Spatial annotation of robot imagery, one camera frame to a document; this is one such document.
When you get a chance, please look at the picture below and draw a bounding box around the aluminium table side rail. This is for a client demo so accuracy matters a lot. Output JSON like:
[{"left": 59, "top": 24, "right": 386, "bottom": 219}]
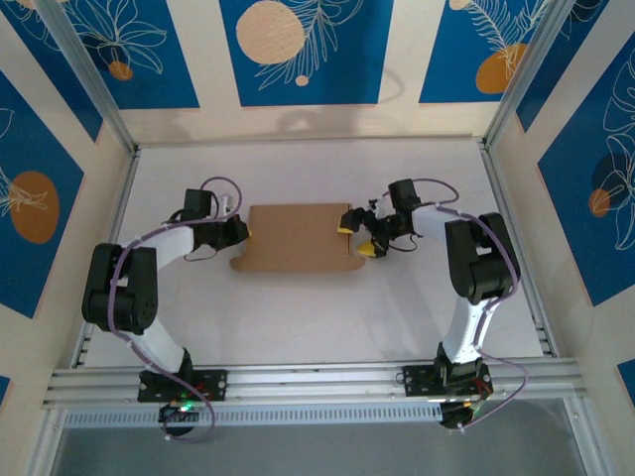
[
  {"left": 68, "top": 148, "right": 141, "bottom": 371},
  {"left": 476, "top": 140, "right": 562, "bottom": 359}
]

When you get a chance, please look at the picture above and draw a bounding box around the grey slotted cable duct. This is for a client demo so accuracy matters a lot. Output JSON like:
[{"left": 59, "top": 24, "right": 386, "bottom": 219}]
[{"left": 62, "top": 404, "right": 447, "bottom": 430}]

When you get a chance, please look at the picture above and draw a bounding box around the blue panel large orange circle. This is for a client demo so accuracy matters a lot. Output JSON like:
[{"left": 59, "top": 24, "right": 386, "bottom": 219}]
[{"left": 0, "top": 68, "right": 86, "bottom": 319}]

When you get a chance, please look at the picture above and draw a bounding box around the aluminium corner post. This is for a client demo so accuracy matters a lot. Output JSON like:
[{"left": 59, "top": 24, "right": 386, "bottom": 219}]
[
  {"left": 481, "top": 0, "right": 612, "bottom": 146},
  {"left": 37, "top": 0, "right": 139, "bottom": 153}
]

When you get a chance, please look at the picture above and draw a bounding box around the thin black cable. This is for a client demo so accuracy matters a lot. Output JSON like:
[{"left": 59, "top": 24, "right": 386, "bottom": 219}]
[{"left": 394, "top": 231, "right": 423, "bottom": 253}]

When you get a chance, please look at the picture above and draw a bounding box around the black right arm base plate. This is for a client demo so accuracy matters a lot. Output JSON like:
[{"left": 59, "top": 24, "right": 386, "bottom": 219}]
[{"left": 402, "top": 364, "right": 492, "bottom": 398}]

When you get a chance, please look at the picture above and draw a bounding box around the aluminium mounting beam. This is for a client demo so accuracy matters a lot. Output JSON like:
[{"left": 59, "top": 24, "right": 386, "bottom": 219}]
[{"left": 42, "top": 359, "right": 594, "bottom": 411}]

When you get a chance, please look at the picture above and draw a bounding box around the narrow blue wall panel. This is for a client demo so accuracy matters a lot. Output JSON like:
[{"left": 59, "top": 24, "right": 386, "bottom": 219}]
[
  {"left": 515, "top": 0, "right": 635, "bottom": 135},
  {"left": 0, "top": 0, "right": 104, "bottom": 144}
]

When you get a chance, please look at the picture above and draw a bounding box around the blue panel fern orange circle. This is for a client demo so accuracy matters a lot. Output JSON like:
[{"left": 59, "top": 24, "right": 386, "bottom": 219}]
[{"left": 419, "top": 0, "right": 552, "bottom": 104}]

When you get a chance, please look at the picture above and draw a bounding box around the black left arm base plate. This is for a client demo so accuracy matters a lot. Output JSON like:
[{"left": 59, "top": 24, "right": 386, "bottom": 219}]
[{"left": 137, "top": 367, "right": 229, "bottom": 403}]

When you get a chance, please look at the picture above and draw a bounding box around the brown cardboard box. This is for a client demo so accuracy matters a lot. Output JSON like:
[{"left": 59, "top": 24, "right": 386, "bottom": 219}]
[{"left": 228, "top": 202, "right": 367, "bottom": 275}]

